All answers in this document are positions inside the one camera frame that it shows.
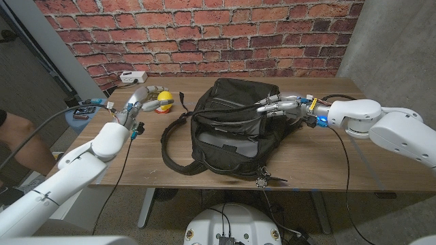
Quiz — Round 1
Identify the grey sneaker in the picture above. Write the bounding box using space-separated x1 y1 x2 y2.
0 176 45 208

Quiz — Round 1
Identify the black power strip cord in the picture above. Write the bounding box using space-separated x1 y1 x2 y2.
102 80 139 95

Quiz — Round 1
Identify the metal keychain with round charm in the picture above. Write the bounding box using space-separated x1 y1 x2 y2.
255 166 289 189

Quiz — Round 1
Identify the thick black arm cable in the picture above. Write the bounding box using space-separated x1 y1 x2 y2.
0 103 119 171
320 94 358 103

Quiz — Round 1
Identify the black flat device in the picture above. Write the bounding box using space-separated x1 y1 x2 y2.
73 106 97 116

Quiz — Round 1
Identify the brick print backdrop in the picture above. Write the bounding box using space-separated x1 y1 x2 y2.
33 0 364 91

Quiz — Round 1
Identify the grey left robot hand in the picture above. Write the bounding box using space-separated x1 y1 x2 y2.
114 84 174 130

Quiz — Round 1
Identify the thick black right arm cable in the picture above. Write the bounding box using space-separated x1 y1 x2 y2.
320 94 358 103

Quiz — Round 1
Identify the grey table leg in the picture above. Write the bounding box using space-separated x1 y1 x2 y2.
138 188 157 229
311 191 333 235

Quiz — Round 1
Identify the yellow lemon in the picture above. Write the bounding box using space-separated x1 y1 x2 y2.
157 91 174 112

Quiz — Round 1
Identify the person's bare leg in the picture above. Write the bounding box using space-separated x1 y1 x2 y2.
0 108 57 178

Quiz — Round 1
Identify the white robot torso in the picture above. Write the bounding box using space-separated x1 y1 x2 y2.
183 203 283 245

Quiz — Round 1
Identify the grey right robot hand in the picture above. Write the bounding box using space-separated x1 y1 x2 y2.
255 92 309 120

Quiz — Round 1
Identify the black round ribbed object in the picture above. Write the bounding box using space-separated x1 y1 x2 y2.
155 188 180 202

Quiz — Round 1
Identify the black backpack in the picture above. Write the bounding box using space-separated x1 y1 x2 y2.
160 77 304 178

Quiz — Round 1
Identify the light blue round stool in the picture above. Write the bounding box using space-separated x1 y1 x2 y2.
64 98 106 133

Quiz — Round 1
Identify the white power strip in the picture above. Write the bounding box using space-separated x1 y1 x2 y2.
119 70 149 84

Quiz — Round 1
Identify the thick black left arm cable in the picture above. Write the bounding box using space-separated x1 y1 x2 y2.
0 103 119 171

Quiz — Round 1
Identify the black power brick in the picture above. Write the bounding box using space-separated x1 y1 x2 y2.
289 231 311 245

